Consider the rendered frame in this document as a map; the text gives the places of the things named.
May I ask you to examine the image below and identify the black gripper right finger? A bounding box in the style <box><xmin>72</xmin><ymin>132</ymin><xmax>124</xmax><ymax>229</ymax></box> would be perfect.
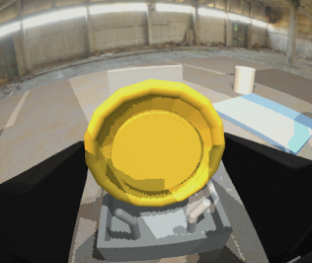
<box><xmin>222</xmin><ymin>132</ymin><xmax>312</xmax><ymax>263</ymax></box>

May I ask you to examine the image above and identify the beige cylinder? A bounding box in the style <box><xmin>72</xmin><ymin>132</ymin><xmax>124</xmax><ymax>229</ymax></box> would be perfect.
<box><xmin>234</xmin><ymin>65</ymin><xmax>256</xmax><ymax>95</ymax></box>

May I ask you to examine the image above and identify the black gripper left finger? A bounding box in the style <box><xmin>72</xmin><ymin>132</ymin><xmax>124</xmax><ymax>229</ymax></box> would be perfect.
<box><xmin>0</xmin><ymin>140</ymin><xmax>89</xmax><ymax>263</ymax></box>

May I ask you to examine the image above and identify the yellow plate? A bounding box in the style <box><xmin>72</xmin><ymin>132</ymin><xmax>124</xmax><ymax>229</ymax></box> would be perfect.
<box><xmin>84</xmin><ymin>79</ymin><xmax>226</xmax><ymax>207</ymax></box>

